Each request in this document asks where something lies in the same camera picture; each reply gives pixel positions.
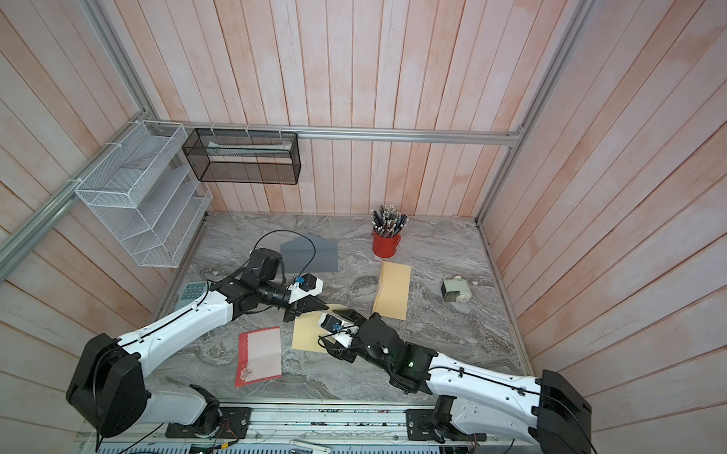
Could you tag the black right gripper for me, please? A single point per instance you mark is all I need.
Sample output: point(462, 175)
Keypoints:
point(340, 352)

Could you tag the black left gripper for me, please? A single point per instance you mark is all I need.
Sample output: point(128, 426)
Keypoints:
point(297, 308)

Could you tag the yellow envelope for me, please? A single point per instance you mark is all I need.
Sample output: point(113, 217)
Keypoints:
point(393, 291)
point(307, 330)

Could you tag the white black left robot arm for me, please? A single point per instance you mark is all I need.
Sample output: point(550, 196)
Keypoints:
point(108, 387)

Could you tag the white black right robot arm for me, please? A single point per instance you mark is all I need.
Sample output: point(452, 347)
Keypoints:
point(546, 411)

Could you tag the grey paper envelope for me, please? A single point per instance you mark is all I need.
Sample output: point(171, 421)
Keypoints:
point(310, 255)

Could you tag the red pencil cup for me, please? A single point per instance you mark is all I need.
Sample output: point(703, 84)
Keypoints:
point(385, 247)

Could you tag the teal desk calculator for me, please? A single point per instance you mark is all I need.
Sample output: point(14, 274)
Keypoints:
point(192, 292)

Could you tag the bunch of pencils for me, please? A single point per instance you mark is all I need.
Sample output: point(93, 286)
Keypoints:
point(388, 222)

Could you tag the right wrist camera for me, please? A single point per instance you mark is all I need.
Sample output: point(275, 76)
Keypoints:
point(336, 331)

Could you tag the aluminium frame rail front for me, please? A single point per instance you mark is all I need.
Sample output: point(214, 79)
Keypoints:
point(360, 423)

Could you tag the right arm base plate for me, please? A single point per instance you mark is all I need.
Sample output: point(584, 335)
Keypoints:
point(425, 425)

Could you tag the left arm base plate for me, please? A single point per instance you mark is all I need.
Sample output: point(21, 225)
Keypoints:
point(230, 422)

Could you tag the black mesh wall basket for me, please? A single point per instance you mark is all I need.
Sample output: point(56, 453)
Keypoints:
point(244, 156)

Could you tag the white wire mesh shelf rack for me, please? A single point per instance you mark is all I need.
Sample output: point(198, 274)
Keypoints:
point(149, 202)

